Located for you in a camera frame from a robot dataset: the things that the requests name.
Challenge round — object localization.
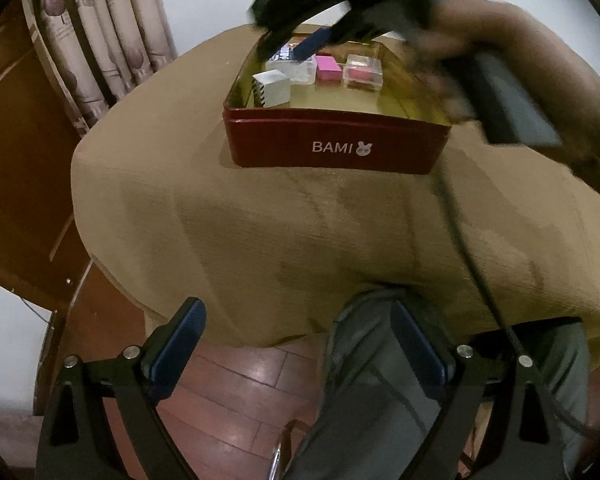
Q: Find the person's right leg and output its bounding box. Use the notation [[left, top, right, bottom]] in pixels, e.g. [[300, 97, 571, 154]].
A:
[[520, 320, 592, 461]]

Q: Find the person's leg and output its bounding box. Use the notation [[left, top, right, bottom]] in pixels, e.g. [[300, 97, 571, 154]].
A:
[[520, 320, 592, 461], [280, 287, 456, 480]]

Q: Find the black cable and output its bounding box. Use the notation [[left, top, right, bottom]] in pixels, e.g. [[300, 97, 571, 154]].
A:
[[432, 160, 588, 436]]

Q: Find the person's left leg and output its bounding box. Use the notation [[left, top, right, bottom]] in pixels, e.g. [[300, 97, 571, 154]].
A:
[[280, 287, 456, 480]]

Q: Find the clear box with red insert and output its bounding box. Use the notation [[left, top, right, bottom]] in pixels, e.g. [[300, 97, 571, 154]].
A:
[[342, 52, 385, 88]]

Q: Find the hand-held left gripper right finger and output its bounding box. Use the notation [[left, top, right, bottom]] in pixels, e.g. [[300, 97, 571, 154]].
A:
[[387, 300, 568, 480]]

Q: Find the beige patterned curtain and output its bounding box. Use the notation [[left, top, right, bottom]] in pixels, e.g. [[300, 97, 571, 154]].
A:
[[20, 0, 178, 136]]

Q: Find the brown wooden door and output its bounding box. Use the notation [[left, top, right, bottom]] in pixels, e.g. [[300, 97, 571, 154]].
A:
[[0, 0, 106, 306]]

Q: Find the pink block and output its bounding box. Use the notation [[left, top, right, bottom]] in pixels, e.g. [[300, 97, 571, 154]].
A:
[[315, 55, 343, 83]]

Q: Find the red tin box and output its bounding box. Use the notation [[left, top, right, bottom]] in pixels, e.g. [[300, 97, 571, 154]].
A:
[[222, 22, 453, 176]]

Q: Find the blue label clear box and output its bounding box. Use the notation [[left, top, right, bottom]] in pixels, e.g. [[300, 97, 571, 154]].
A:
[[266, 42, 318, 86]]

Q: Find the person's right hand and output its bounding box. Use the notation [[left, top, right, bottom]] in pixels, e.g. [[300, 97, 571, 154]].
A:
[[407, 0, 486, 126]]

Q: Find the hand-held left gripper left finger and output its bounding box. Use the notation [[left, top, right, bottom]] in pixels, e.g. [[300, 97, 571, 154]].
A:
[[35, 297, 208, 480]]

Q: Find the person's right forearm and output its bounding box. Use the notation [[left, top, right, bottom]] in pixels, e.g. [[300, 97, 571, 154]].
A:
[[475, 0, 600, 196]]

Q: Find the metal chair leg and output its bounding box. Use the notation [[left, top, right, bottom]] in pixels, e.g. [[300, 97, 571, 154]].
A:
[[274, 419, 303, 480]]

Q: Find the white cube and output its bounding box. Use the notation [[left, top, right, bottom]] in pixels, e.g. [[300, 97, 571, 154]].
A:
[[252, 69, 292, 108]]

